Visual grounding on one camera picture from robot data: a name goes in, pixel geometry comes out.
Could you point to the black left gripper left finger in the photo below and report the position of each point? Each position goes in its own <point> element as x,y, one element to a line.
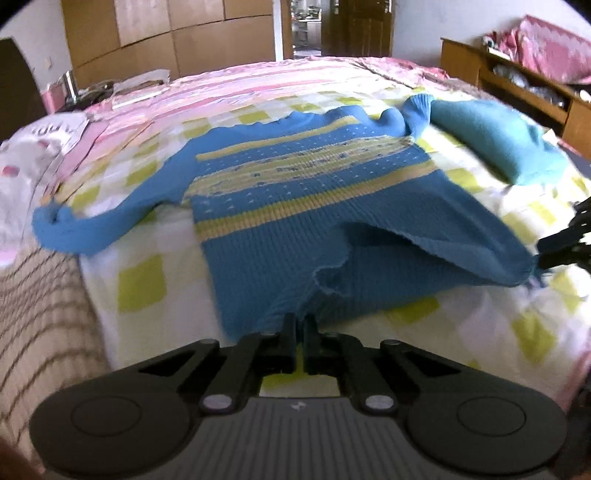
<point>247,363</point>

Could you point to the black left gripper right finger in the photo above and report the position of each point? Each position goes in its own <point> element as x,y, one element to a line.
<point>346,359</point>

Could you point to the blue striped knit sweater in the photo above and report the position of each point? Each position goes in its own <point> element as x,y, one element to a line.
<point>333,215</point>

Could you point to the teal folded garment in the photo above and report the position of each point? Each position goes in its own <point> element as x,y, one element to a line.
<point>502,136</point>

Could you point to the wooden shelf unit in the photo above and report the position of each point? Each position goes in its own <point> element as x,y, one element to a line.
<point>549,103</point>

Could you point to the pink patterned bedding pile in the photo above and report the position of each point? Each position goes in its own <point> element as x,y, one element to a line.
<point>546,49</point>

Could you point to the beige striped mat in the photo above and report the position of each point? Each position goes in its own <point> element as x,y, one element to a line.
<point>50,338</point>

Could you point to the pink striped quilt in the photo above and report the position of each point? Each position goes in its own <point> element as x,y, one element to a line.
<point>231,87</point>

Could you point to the white book on bed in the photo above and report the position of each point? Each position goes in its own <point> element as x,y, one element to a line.
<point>136,96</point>

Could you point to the white cloth on nightstand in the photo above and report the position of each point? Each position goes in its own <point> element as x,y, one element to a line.
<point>159,76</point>

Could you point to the dark wooden door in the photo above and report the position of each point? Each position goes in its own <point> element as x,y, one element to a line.
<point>357,28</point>

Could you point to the white pillow with red hearts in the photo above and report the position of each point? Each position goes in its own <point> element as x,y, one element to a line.
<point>33,161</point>

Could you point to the silver metal cup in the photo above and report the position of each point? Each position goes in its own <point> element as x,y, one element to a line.
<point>70,87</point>

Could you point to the pink storage box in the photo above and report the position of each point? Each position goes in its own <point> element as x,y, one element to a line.
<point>53,97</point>

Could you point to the dark wooden headboard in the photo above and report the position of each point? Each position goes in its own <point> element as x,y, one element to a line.
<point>20,100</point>

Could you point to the wooden wardrobe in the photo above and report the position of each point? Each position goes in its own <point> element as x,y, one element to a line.
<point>115,40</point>

